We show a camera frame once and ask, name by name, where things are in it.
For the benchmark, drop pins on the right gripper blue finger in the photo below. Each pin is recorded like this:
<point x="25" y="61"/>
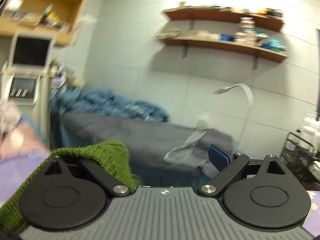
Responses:
<point x="218" y="158"/>

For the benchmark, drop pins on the green knit sweater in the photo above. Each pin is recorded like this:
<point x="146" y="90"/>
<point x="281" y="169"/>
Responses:
<point x="112" y="156"/>

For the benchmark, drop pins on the pink grey clothes pile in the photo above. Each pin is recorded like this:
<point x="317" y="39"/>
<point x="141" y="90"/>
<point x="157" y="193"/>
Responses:
<point x="10" y="116"/>

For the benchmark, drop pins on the grey white garment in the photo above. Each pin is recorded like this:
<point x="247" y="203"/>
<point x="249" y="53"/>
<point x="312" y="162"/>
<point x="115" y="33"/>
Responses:
<point x="184" y="155"/>

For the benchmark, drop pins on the dark grey blanket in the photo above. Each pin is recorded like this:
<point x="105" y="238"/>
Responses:
<point x="147" y="141"/>

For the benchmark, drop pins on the blue fuzzy blanket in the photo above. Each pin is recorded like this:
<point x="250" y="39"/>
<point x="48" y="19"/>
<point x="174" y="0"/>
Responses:
<point x="106" y="102"/>

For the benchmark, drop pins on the white control panel cabinet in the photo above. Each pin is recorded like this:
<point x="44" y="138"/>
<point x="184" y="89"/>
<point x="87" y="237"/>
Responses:
<point x="30" y="92"/>

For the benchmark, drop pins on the purple floral bed sheet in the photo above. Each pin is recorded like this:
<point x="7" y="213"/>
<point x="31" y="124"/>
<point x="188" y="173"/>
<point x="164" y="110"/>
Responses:
<point x="22" y="151"/>

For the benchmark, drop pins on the white monitor device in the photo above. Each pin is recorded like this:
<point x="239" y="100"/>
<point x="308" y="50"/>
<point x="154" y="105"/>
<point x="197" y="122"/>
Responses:
<point x="30" y="51"/>

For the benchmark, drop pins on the black wire rack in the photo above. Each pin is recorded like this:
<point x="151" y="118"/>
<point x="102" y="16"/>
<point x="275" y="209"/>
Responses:
<point x="300" y="158"/>

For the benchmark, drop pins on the lower wooden wall shelf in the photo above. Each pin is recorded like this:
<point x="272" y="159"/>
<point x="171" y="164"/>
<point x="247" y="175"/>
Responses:
<point x="202" y="39"/>

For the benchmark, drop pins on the wooden wall shelf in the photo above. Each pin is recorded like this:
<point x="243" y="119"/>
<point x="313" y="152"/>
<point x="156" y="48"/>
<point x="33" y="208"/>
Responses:
<point x="223" y="14"/>
<point x="202" y="39"/>

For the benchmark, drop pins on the upper wooden wall shelf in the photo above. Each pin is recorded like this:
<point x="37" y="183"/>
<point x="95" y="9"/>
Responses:
<point x="223" y="14"/>

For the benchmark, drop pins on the wooden wall cabinet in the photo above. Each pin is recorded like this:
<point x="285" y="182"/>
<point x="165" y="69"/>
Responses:
<point x="59" y="18"/>

